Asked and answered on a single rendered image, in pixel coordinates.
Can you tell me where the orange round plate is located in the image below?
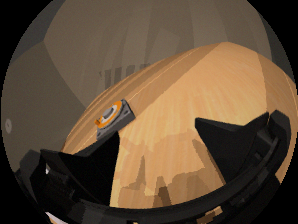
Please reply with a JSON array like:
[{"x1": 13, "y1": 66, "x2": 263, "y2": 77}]
[{"x1": 94, "y1": 101, "x2": 122, "y2": 129}]

